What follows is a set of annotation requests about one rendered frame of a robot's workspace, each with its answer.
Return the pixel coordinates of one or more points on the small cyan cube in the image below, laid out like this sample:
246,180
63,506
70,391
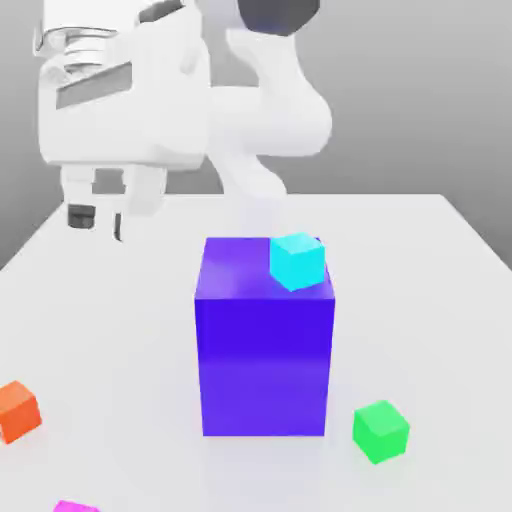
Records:
298,264

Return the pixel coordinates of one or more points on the large blue-violet box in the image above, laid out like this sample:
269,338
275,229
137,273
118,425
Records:
264,360

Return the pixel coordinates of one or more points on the small magenta cube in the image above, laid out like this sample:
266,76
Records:
76,507

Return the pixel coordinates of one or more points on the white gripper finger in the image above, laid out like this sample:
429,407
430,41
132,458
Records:
144,192
80,188

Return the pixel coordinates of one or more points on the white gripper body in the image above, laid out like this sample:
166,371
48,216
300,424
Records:
160,120

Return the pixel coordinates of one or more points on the small green cube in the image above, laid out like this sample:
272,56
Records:
380,434

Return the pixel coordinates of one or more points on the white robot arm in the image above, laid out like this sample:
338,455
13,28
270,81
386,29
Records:
276,120

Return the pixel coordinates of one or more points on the small orange cube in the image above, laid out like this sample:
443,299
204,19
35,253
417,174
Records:
18,412

